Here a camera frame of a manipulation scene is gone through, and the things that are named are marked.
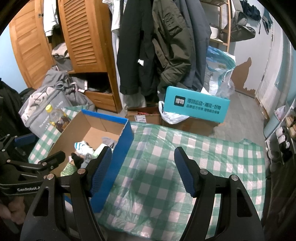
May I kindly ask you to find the wooden louvred wardrobe door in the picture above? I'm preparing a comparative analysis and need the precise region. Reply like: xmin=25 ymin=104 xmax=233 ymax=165
xmin=9 ymin=0 xmax=55 ymax=90
xmin=58 ymin=0 xmax=109 ymax=73

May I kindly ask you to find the small open cardboard box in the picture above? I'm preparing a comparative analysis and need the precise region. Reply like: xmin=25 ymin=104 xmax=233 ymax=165
xmin=125 ymin=107 xmax=162 ymax=126

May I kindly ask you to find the black sock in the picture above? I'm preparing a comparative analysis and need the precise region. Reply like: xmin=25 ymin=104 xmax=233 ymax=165
xmin=71 ymin=152 xmax=85 ymax=168

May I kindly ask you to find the teal shoe box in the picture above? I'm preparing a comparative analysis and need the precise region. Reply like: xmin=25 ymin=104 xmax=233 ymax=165
xmin=163 ymin=86 xmax=231 ymax=123

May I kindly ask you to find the dark blue hanging garment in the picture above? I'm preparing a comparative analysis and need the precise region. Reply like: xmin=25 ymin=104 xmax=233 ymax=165
xmin=240 ymin=0 xmax=262 ymax=21

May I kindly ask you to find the metal shoe rack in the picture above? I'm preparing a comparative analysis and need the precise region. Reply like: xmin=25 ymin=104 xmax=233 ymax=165
xmin=265 ymin=100 xmax=296 ymax=163

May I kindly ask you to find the green textured knit cloth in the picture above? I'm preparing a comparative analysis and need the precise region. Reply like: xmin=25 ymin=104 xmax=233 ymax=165
xmin=61 ymin=162 xmax=78 ymax=178

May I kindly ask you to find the person's left hand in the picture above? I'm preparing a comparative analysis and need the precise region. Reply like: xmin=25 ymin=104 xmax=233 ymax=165
xmin=0 ymin=202 xmax=26 ymax=226

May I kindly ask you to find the clear plastic bag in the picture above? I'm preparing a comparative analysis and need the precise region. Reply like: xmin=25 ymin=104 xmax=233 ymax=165
xmin=217 ymin=70 xmax=235 ymax=99

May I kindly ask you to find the white plastic bag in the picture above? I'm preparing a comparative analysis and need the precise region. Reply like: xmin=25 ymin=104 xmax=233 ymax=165
xmin=158 ymin=100 xmax=190 ymax=124

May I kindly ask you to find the blue-sided cardboard box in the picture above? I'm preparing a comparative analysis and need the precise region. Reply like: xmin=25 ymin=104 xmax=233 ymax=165
xmin=47 ymin=110 xmax=134 ymax=213

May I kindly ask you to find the grey hoodie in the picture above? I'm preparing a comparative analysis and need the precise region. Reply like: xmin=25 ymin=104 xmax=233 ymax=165
xmin=43 ymin=70 xmax=96 ymax=112

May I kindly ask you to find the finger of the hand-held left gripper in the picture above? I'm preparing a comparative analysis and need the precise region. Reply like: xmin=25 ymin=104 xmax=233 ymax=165
xmin=38 ymin=151 xmax=66 ymax=171
xmin=13 ymin=133 xmax=40 ymax=151

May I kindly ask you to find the wooden wardrobe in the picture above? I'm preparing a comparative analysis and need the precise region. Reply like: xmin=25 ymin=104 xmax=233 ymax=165
xmin=9 ymin=0 xmax=123 ymax=114

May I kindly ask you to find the wooden shelf unit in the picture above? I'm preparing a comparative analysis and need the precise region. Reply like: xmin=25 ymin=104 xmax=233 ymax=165
xmin=200 ymin=0 xmax=232 ymax=52

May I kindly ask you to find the wooden wardrobe drawer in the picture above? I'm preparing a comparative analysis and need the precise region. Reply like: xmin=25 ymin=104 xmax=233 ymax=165
xmin=84 ymin=89 xmax=116 ymax=112

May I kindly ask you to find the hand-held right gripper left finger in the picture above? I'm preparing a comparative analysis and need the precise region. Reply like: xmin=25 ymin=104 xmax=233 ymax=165
xmin=20 ymin=146 xmax=114 ymax=241

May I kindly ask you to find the white blue striped sock roll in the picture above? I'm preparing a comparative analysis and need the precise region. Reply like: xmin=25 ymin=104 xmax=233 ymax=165
xmin=74 ymin=141 xmax=94 ymax=158

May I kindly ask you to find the black garment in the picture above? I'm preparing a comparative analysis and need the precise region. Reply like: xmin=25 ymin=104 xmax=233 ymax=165
xmin=0 ymin=80 xmax=35 ymax=139

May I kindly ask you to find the navy hanging coat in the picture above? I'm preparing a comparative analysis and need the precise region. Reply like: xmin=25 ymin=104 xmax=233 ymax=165
xmin=176 ymin=0 xmax=212 ymax=92

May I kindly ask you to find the large brown cardboard box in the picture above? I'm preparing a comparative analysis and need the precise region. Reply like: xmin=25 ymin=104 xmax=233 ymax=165
xmin=162 ymin=115 xmax=220 ymax=136

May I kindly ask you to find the small white bag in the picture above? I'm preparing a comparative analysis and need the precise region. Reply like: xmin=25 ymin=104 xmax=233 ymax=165
xmin=274 ymin=106 xmax=287 ymax=121

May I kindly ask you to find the grey printed tote bag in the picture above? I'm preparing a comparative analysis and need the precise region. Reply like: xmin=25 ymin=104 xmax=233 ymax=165
xmin=18 ymin=87 xmax=71 ymax=137

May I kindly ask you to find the white door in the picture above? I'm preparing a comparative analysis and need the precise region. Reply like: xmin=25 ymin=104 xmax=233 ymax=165
xmin=254 ymin=30 xmax=296 ymax=109

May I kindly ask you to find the olive hanging bag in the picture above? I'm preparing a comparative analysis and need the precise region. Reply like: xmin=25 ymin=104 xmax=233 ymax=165
xmin=230 ymin=11 xmax=256 ymax=42

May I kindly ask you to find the olive hanging jacket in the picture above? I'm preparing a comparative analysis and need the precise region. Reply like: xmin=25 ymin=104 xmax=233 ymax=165
xmin=151 ymin=0 xmax=197 ymax=87

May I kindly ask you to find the blue printed plastic bag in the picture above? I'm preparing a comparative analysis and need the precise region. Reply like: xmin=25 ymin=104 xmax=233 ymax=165
xmin=206 ymin=46 xmax=236 ymax=98

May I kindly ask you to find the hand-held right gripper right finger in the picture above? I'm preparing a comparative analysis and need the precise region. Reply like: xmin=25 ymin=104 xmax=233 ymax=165
xmin=174 ymin=146 xmax=264 ymax=241

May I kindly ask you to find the group of assorted shoes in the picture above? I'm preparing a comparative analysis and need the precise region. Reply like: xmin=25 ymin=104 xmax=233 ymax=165
xmin=268 ymin=113 xmax=296 ymax=160

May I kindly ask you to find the black hanging coat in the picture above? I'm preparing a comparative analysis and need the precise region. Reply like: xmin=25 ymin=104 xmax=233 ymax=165
xmin=117 ymin=0 xmax=160 ymax=95

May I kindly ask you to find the yellow-capped plastic bottle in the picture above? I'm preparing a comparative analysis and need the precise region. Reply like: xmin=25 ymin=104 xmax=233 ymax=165
xmin=45 ymin=104 xmax=72 ymax=133

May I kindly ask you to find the grey folded clothes pile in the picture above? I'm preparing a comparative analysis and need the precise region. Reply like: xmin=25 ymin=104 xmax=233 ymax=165
xmin=51 ymin=43 xmax=73 ymax=71

